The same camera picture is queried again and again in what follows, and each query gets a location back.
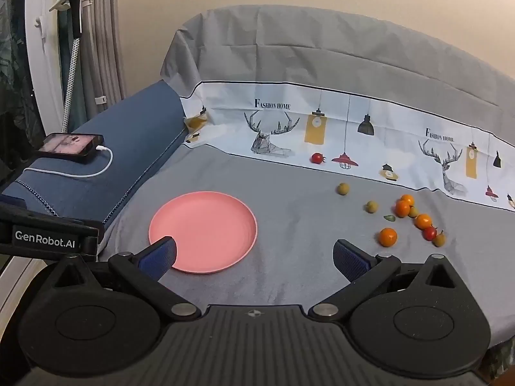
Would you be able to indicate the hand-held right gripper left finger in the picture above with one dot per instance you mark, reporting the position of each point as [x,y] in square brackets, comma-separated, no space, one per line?
[161,255]

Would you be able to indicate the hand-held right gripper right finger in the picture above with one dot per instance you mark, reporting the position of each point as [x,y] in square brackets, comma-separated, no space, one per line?
[350,259]

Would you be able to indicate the orange mandarin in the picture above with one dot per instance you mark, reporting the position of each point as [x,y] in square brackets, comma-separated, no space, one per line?
[423,221]
[388,237]
[407,198]
[402,209]

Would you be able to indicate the pink plate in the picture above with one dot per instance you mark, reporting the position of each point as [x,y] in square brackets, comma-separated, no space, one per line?
[203,233]

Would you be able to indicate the small yellow-green plum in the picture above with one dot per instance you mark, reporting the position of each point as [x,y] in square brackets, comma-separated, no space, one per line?
[342,188]
[439,239]
[414,212]
[371,207]

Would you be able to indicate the red cherry tomato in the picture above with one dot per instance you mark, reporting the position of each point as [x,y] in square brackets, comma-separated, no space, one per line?
[318,158]
[430,233]

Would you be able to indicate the small green leaf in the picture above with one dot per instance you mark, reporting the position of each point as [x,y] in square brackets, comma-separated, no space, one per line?
[388,218]

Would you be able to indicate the grey printed bed sheet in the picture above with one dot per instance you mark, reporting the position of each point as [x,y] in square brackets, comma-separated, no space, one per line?
[301,229]

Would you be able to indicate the black smartphone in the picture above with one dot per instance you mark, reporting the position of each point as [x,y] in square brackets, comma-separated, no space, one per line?
[72,145]

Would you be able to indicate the blue pillow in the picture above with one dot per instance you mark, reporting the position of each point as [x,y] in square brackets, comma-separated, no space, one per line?
[132,128]

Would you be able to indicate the grey curtain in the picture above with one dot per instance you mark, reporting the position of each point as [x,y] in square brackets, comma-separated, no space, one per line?
[104,48]

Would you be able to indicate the white arched frame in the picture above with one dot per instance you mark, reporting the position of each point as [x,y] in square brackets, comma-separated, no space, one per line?
[40,48]

